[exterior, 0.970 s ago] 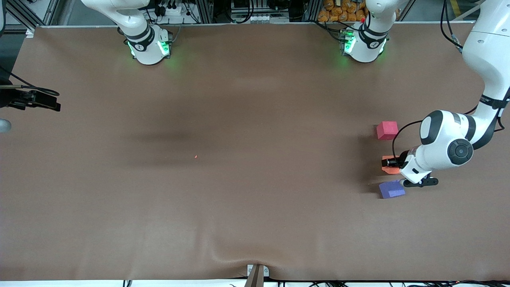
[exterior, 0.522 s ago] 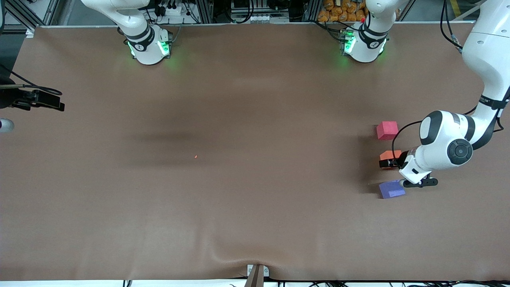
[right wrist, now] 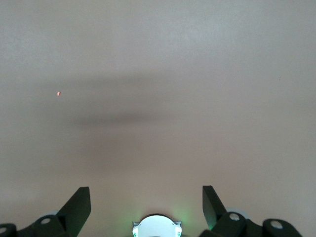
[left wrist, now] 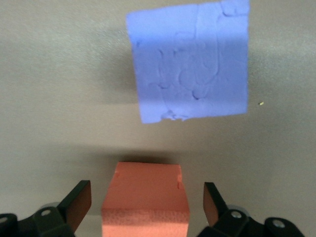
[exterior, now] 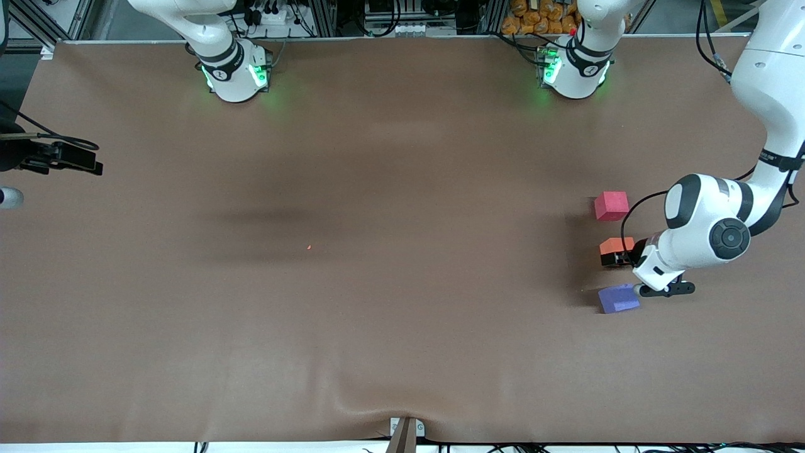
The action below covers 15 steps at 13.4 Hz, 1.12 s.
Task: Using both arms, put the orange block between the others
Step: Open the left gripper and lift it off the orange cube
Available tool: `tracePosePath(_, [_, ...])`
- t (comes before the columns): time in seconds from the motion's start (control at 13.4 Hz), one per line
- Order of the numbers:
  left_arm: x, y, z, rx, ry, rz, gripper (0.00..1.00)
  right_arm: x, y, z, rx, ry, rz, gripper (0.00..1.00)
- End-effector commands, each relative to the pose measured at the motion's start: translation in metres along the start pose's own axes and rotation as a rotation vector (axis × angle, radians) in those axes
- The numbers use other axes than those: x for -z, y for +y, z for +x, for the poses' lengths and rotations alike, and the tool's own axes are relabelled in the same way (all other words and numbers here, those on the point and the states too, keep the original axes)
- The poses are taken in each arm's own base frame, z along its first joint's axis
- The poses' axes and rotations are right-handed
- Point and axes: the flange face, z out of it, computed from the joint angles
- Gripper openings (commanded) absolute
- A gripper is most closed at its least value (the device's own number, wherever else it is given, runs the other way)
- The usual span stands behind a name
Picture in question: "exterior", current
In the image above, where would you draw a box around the brown wooden wedge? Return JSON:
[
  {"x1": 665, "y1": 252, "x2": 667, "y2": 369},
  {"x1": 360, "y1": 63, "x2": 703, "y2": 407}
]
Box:
[{"x1": 385, "y1": 418, "x2": 418, "y2": 453}]

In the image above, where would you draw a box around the aluminium frame post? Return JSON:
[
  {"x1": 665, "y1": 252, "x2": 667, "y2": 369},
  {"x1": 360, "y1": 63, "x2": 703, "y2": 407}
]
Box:
[
  {"x1": 484, "y1": 0, "x2": 509, "y2": 35},
  {"x1": 311, "y1": 0, "x2": 338, "y2": 37}
]

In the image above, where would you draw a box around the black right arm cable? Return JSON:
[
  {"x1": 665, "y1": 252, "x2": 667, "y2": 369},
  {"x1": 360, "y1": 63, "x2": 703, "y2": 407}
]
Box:
[{"x1": 0, "y1": 101, "x2": 101, "y2": 152}]

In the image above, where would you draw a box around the white power strip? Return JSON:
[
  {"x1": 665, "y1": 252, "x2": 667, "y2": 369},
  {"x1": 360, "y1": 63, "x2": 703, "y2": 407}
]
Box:
[{"x1": 248, "y1": 5, "x2": 297, "y2": 27}]

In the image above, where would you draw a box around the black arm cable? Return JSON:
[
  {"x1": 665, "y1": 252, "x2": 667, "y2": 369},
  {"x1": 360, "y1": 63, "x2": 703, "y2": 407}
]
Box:
[
  {"x1": 0, "y1": 101, "x2": 101, "y2": 152},
  {"x1": 619, "y1": 0, "x2": 799, "y2": 254}
]

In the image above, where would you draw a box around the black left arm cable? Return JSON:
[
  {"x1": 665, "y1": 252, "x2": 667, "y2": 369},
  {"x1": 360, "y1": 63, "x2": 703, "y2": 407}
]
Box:
[{"x1": 619, "y1": 0, "x2": 799, "y2": 254}]

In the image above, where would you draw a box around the brown table mat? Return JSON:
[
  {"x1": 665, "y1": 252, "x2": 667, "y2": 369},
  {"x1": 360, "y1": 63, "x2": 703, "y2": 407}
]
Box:
[{"x1": 0, "y1": 35, "x2": 805, "y2": 444}]

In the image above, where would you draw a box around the red foam block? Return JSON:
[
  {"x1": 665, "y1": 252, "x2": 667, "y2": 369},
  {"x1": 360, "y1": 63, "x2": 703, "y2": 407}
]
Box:
[{"x1": 594, "y1": 191, "x2": 630, "y2": 221}]

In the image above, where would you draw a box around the white terminal block row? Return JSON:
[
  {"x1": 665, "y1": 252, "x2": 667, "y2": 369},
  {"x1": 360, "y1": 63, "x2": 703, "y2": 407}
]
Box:
[{"x1": 376, "y1": 22, "x2": 458, "y2": 37}]

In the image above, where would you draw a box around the orange items heap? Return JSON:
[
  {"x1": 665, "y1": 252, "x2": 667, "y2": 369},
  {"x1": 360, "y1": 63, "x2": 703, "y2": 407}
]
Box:
[{"x1": 501, "y1": 0, "x2": 580, "y2": 36}]

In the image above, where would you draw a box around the metal table bracket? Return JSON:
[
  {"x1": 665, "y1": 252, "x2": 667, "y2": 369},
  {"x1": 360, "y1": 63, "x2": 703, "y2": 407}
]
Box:
[{"x1": 389, "y1": 417, "x2": 426, "y2": 439}]

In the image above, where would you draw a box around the purple foam block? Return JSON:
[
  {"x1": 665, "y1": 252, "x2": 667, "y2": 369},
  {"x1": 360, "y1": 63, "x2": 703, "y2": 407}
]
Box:
[{"x1": 597, "y1": 283, "x2": 641, "y2": 315}]

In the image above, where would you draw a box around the orange foam block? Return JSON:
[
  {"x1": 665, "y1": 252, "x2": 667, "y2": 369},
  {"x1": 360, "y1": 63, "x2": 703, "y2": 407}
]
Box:
[{"x1": 599, "y1": 236, "x2": 636, "y2": 256}]

